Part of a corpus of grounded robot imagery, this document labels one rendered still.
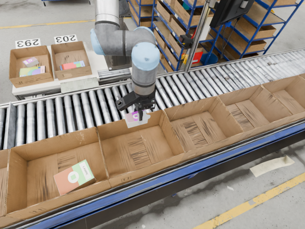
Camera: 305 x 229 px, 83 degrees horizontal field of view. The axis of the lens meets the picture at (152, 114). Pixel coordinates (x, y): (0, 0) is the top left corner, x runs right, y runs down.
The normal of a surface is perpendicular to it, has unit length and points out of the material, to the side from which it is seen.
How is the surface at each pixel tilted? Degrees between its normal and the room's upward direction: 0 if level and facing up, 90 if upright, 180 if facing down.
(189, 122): 0
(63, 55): 1
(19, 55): 89
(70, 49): 88
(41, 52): 88
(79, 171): 0
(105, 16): 43
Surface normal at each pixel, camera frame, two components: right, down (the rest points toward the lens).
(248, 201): 0.10, -0.58
